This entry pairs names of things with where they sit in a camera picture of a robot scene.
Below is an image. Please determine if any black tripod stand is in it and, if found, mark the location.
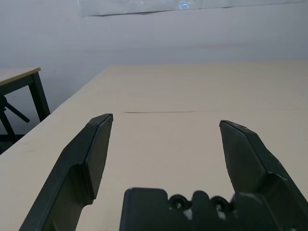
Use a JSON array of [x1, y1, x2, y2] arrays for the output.
[[0, 95, 31, 145]]

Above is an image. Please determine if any side table with black frame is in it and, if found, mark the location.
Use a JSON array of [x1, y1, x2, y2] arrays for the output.
[[0, 67, 51, 154]]

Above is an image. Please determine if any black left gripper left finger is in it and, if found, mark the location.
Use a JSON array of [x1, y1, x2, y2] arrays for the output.
[[19, 113, 114, 231]]

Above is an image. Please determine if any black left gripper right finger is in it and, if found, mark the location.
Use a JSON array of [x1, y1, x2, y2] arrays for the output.
[[218, 119, 308, 231]]

